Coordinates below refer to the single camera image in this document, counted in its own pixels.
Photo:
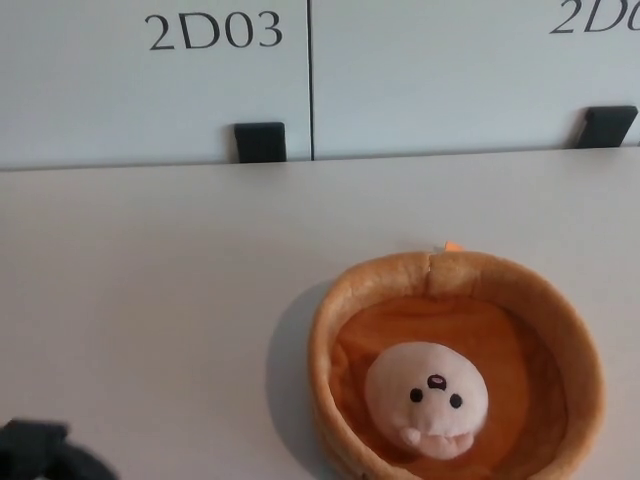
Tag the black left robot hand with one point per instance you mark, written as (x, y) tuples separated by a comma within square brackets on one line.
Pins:
[(40, 455)]

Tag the pink plush dumpling toy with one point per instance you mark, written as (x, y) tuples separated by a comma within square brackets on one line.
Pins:
[(425, 370)]

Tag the orange round plush plate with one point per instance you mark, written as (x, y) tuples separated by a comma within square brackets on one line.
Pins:
[(565, 350)]

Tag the white cabinet door marked 2D03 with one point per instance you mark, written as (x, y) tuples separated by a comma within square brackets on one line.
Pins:
[(150, 100)]

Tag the white cabinet door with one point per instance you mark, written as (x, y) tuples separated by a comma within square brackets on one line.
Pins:
[(450, 80)]

